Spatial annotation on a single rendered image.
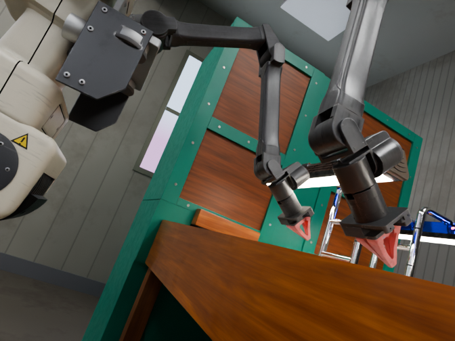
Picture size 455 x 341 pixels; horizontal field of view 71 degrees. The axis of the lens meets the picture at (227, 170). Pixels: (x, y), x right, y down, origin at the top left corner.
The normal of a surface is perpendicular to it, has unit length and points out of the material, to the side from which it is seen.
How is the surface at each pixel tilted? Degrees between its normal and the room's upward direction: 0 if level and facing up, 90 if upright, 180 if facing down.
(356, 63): 86
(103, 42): 90
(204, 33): 86
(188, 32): 83
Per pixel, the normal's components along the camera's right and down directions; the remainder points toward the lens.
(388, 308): -0.86, -0.40
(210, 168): 0.39, -0.10
